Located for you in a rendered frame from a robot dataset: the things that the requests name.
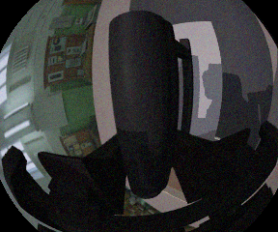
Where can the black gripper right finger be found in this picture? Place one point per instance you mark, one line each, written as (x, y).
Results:
(196, 160)

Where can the beige square tile with dark centre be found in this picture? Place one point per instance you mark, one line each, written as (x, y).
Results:
(173, 188)

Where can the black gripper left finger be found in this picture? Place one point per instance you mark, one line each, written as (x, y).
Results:
(102, 171)

